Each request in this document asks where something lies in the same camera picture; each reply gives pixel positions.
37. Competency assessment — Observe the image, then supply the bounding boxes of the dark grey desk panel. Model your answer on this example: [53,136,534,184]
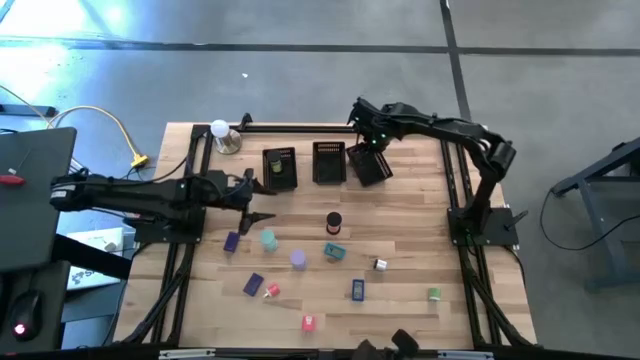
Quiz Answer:
[0,126,79,274]

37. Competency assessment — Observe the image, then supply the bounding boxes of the silver metal bracket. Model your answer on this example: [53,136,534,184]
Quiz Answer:
[158,349,217,360]
[437,349,495,360]

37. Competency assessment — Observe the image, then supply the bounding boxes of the black plastic mesh basket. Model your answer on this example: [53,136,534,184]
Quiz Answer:
[312,141,348,185]
[346,142,394,188]
[261,146,299,192]

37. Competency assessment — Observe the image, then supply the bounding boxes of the black computer mouse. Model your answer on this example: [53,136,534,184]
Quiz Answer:
[7,288,44,343]

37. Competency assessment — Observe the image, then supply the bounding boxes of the black hourglass red sand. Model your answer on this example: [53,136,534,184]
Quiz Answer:
[325,211,344,237]

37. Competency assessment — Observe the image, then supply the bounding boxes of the blue grey metal stand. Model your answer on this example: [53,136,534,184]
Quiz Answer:
[549,135,640,294]

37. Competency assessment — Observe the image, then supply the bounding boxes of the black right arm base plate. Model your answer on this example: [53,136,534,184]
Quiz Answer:
[447,207,530,247]

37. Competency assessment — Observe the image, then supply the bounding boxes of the black desk crossbar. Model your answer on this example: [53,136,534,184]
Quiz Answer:
[52,233,134,281]

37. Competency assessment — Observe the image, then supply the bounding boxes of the white printed carton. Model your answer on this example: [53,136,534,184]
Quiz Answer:
[64,227,126,292]

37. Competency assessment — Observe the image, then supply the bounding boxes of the yellow extension cable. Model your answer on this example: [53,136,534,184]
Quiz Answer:
[0,83,151,170]

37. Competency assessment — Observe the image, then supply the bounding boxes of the red handled screwdriver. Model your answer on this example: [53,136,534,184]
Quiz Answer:
[0,149,32,187]

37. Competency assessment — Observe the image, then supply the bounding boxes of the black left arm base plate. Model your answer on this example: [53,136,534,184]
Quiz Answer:
[134,207,207,245]

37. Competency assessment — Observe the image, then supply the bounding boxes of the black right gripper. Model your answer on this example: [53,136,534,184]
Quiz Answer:
[347,97,402,152]

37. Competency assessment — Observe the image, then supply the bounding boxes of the mint green hourglass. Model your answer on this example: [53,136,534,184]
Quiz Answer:
[259,229,279,253]

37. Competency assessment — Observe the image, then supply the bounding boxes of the black floor cable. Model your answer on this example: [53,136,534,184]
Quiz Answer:
[538,187,640,252]

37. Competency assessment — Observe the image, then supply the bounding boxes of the small teal box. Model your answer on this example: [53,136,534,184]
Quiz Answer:
[323,241,348,262]

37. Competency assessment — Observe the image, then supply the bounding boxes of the black rig crossbeam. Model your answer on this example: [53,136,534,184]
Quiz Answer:
[0,343,640,360]

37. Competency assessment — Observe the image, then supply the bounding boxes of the black flat floor bar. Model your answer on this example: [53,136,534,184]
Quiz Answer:
[0,103,59,119]

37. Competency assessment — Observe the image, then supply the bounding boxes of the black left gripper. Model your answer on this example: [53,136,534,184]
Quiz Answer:
[218,167,278,236]

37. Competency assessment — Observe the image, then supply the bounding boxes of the black mouse desk surface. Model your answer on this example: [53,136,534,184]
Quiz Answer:
[0,259,71,351]

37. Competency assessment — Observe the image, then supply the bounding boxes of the white light bulb brass base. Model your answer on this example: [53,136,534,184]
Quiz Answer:
[209,118,244,156]

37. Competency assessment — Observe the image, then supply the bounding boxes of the black aluminium table frame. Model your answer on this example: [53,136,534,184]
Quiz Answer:
[112,122,539,351]

